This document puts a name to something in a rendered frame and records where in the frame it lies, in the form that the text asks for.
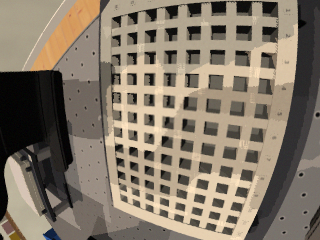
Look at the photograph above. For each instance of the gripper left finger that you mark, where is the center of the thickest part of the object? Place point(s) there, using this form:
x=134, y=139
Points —
x=32, y=110

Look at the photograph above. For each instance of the beige well plate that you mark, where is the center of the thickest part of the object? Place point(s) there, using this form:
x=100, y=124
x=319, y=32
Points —
x=225, y=82

